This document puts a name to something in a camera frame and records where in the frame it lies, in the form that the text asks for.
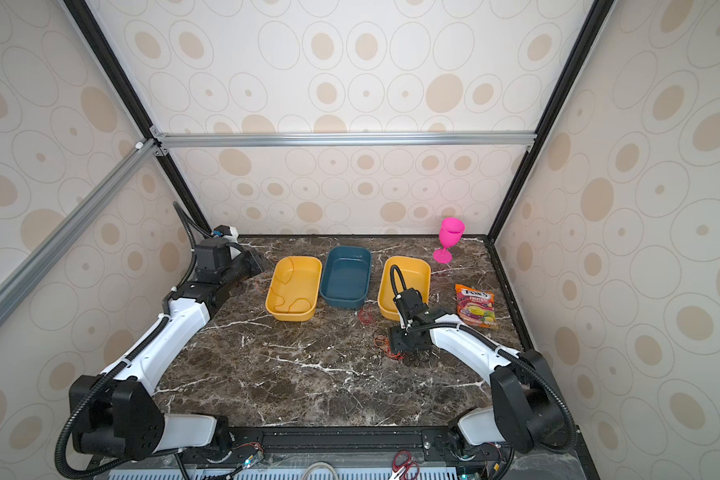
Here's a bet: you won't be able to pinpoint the cable bundle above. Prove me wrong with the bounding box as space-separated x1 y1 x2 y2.
373 332 406 362

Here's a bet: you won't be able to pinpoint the orange cable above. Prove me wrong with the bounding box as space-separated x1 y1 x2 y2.
274 277 313 316

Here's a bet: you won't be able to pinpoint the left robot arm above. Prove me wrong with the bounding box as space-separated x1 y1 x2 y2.
54 207 267 479

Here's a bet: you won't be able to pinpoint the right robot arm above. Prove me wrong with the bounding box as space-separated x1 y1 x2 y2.
389 265 578 457

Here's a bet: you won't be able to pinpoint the right yellow plastic bin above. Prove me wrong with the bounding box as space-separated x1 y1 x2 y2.
377 256 431 321

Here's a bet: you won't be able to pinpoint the yellow plastic bin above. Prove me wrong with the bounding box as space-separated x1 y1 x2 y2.
377 256 431 321
265 256 322 322

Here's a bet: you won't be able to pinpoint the colourful snack bag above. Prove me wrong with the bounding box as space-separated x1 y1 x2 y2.
455 284 497 329

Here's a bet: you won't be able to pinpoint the left yellow plastic bin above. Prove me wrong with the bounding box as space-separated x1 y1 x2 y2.
265 256 322 322

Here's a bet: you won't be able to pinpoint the teal plastic bin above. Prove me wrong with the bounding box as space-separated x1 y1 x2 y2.
319 246 372 310

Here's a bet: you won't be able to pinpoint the pink plastic goblet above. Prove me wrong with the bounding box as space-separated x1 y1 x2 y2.
433 217 465 264

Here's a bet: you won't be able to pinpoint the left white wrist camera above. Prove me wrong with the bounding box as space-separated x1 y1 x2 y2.
212 225 239 242

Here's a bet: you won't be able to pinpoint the red handled scissors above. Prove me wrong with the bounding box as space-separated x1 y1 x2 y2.
389 450 420 480

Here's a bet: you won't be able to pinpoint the horizontal aluminium rail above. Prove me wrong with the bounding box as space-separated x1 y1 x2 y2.
156 131 537 148

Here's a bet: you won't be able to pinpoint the diagonal aluminium rail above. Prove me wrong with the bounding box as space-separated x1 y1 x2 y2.
0 139 158 327

